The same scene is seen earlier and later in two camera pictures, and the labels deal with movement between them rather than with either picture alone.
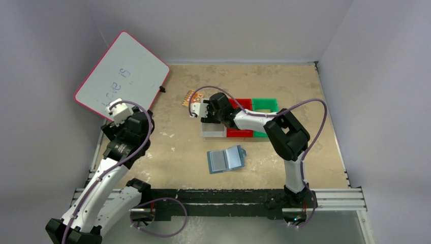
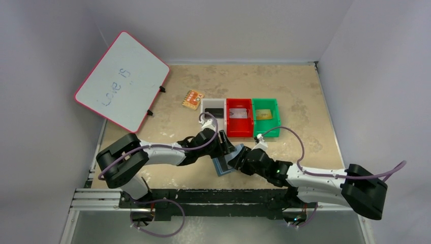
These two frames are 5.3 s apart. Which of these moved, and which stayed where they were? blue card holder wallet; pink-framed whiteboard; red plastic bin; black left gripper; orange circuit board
Moved: blue card holder wallet; black left gripper
Stayed: red plastic bin; orange circuit board; pink-framed whiteboard
